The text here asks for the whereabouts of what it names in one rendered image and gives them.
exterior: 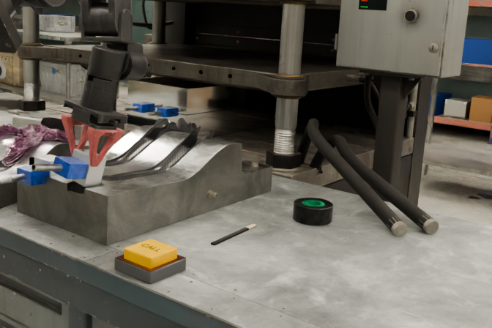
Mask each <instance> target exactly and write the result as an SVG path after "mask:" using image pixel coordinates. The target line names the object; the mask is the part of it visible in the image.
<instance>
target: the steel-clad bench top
mask: <svg viewBox="0 0 492 328"><path fill-rule="evenodd" d="M298 198H321V199H324V200H327V201H330V202H331V203H332V204H333V211H332V222H331V223H330V224H328V225H305V224H301V223H298V222H297V221H295V220H294V219H293V209H294V201H295V200H296V199H298ZM385 203H386V204H387V206H388V207H389V208H390V209H391V210H392V211H393V212H394V213H395V214H396V215H397V216H398V217H399V218H400V219H401V220H402V221H403V222H404V223H405V224H406V226H407V232H406V233H405V234H404V235H403V236H395V235H394V234H393V233H392V232H391V230H389V229H388V227H386V226H385V224H384V223H383V222H382V221H381V220H380V219H379V217H378V216H377V215H376V214H375V213H374V212H373V210H372V209H371V208H370V207H369V206H368V205H367V204H366V203H365V202H364V201H363V200H362V199H361V198H360V196H359V195H356V194H353V193H347V192H343V191H340V190H334V189H331V188H328V187H322V186H318V185H314V184H309V183H306V182H300V181H297V180H293V179H287V178H284V177H281V176H275V175H272V188H271V191H269V192H267V193H263V194H260V195H257V196H255V197H252V198H249V199H246V200H243V201H240V202H237V203H235V204H231V205H228V206H224V207H222V208H219V209H216V210H213V211H211V212H207V213H204V214H202V215H198V216H195V217H191V218H189V219H186V220H183V221H180V222H178V223H174V224H171V225H167V226H165V227H162V228H159V229H156V230H153V231H150V232H147V233H145V234H141V235H138V236H134V237H132V238H129V239H126V240H123V241H120V242H117V243H114V244H112V245H108V246H106V245H103V244H100V243H99V242H95V241H93V240H90V239H87V238H85V237H83V236H79V235H77V234H74V233H72V232H69V231H66V230H64V229H62V228H59V227H56V226H54V225H51V224H48V223H45V222H43V221H41V220H38V219H35V218H33V217H29V216H28V215H24V214H22V213H20V212H18V206H17V203H14V204H11V205H9V206H6V207H3V208H1V209H0V228H1V229H3V230H5V231H8V232H10V233H12V234H15V235H17V236H20V237H22V238H24V239H27V240H29V241H31V242H34V243H36V244H39V245H42V246H43V247H46V248H48V249H51V250H53V251H56V252H57V253H61V254H62V255H65V256H67V257H70V258H73V259H75V260H76V261H80V262H82V263H84V264H87V265H89V266H91V267H94V268H96V269H99V270H101V271H103V272H106V273H108V274H110V275H113V276H115V277H118V278H120V279H123V280H125V281H127V282H129V283H132V284H134V285H137V286H140V287H141V288H145V289H146V290H148V291H151V292H154V293H156V294H159V295H160V296H163V297H165V298H168V299H171V300H173V301H175V302H178V303H180V304H182V305H185V306H187V307H189V308H192V309H194V310H197V311H199V312H201V313H204V314H206V315H208V316H211V317H213V318H216V319H218V320H221V321H223V322H225V323H227V324H230V325H232V326H235V327H237V328H492V226H489V225H484V224H480V223H475V222H472V221H468V220H462V219H459V218H455V217H450V216H446V215H440V214H437V213H433V212H428V211H425V210H423V211H424V212H425V213H427V214H428V215H429V216H431V217H432V218H433V219H434V220H435V221H436V222H437V223H438V224H439V228H438V230H437V231H436V232H435V233H434V234H427V233H426V232H425V231H423V230H422V229H421V228H420V227H419V226H418V225H417V224H416V223H414V222H413V221H412V220H410V219H409V218H408V217H407V216H406V215H404V213H402V212H401V211H400V210H399V209H398V208H397V207H395V206H394V205H393V204H391V203H390V202H387V201H385ZM251 224H256V225H257V226H256V227H255V228H251V229H250V230H248V231H246V232H243V233H241V234H239V235H237V236H234V237H232V238H230V239H228V240H226V241H224V242H221V243H220V244H218V245H211V242H213V241H216V240H218V239H220V238H223V237H225V236H227V235H229V234H232V233H233V232H235V231H238V230H240V229H242V228H245V227H247V226H249V225H251ZM148 239H153V240H156V241H158V242H162V243H164V244H167V245H170V246H173V247H176V248H177V255H180V256H184V257H185V258H186V269H185V270H183V271H181V272H178V273H176V274H174V275H171V276H169V277H166V278H164V279H162V280H159V281H157V282H155V283H152V284H148V283H145V282H143V281H141V280H138V279H136V278H134V277H131V276H129V275H126V274H124V273H122V272H119V271H116V270H115V269H114V262H115V257H118V256H122V255H124V249H125V248H126V247H129V246H131V245H135V244H138V243H140V242H143V241H146V240H148Z"/></svg>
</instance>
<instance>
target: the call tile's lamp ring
mask: <svg viewBox="0 0 492 328"><path fill-rule="evenodd" d="M123 257H124V255H122V256H118V257H115V258H116V259H119V260H120V261H124V262H126V263H128V264H132V265H133V266H136V267H139V268H141V269H144V270H146V271H149V272H153V271H155V270H157V269H160V268H162V267H165V266H168V265H169V264H172V263H175V262H177V261H180V260H182V259H184V258H185V257H184V256H180V255H177V257H178V258H176V259H174V260H172V261H169V262H167V263H164V264H161V265H159V266H156V267H154V268H152V269H150V268H147V267H145V266H141V265H140V264H137V263H134V262H132V261H128V260H127V259H124V258H123Z"/></svg>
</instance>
